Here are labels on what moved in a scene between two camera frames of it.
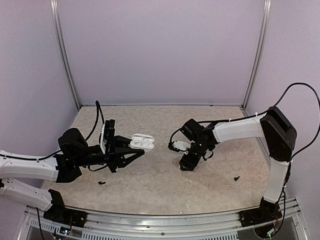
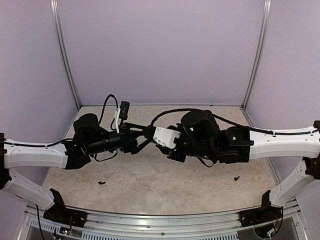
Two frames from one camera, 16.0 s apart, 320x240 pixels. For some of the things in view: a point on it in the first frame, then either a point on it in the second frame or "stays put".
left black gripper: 115,152 → 131,145
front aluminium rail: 225,226 stays put
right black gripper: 189,164 → 171,155
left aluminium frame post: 56,14 stays put
